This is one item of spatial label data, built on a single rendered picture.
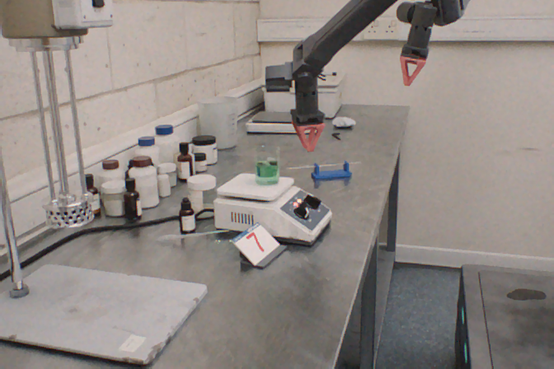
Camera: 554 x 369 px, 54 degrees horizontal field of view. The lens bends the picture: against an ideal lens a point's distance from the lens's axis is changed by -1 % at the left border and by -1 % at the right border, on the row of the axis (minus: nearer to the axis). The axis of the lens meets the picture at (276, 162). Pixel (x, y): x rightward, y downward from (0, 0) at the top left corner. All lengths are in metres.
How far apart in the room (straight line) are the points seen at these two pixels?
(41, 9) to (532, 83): 2.07
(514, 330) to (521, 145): 1.13
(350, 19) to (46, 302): 0.75
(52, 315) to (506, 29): 2.00
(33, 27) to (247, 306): 0.47
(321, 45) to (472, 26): 1.27
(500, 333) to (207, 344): 0.96
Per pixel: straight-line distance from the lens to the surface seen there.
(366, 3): 1.10
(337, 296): 0.84
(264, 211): 1.00
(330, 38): 1.17
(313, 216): 1.04
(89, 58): 1.36
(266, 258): 0.95
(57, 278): 0.95
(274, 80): 1.31
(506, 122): 2.49
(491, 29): 2.39
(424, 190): 2.55
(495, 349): 1.48
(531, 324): 1.61
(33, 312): 0.87
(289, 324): 0.78
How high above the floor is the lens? 1.17
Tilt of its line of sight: 16 degrees down
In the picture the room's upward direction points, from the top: 1 degrees counter-clockwise
